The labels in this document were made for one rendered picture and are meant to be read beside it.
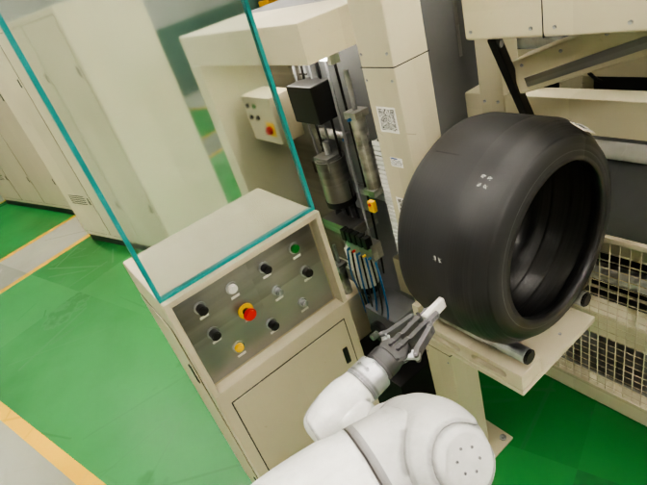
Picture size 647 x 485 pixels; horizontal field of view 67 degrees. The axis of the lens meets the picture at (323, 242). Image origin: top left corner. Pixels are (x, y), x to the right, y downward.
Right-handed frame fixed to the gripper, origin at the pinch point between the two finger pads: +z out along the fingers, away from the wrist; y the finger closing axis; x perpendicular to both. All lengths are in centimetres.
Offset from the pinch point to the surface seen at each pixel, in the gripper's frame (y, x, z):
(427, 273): 3.4, -7.2, 4.5
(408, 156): 25.8, -22.2, 28.2
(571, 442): 0, 122, 41
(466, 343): 7.2, 30.4, 11.9
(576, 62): 0, -29, 69
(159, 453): 144, 103, -92
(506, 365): -6.8, 30.3, 11.7
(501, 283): -12.5, -5.6, 11.0
